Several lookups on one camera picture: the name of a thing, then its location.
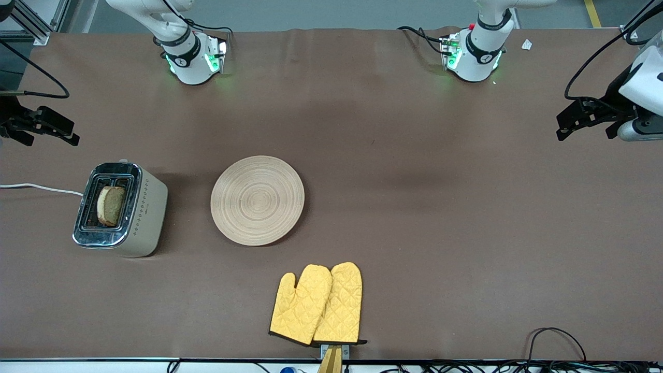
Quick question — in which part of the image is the black looped cable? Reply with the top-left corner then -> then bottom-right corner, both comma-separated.
527,327 -> 587,363

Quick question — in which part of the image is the black left arm base cable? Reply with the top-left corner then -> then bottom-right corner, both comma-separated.
397,25 -> 447,55

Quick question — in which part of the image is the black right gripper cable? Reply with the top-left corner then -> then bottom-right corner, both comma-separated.
0,38 -> 71,99

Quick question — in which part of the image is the small metal bracket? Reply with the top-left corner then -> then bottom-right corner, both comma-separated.
320,343 -> 351,361

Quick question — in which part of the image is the cream toaster with chrome top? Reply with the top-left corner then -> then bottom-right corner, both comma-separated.
72,160 -> 169,258

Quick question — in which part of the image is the white toaster power cable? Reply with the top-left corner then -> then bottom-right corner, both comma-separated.
0,182 -> 85,198

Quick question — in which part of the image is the round wooden plate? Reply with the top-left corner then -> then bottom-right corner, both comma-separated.
210,155 -> 306,247

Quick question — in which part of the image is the black cable bundle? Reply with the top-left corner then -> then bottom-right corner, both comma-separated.
381,361 -> 663,373

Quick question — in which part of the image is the yellow quilted oven mitt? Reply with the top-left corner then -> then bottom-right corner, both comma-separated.
312,262 -> 367,346
269,265 -> 333,347

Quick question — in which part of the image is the black right arm base cable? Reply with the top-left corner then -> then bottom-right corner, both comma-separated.
160,0 -> 235,36

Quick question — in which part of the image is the wooden stick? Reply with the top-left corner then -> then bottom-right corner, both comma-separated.
317,346 -> 343,373

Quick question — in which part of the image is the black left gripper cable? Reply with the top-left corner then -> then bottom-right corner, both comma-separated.
563,0 -> 663,104

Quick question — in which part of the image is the brown table cover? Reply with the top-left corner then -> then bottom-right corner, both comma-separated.
0,27 -> 663,361

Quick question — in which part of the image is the black arm base cable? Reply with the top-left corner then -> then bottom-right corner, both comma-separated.
160,0 -> 235,36
397,25 -> 447,55

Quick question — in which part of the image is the aluminium profile frame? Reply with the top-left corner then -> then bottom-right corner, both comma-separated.
0,0 -> 71,47

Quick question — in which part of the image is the slice of toast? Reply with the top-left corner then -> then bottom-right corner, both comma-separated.
97,186 -> 126,227

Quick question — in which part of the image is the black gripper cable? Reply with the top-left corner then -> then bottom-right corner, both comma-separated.
563,0 -> 663,104
0,38 -> 71,99

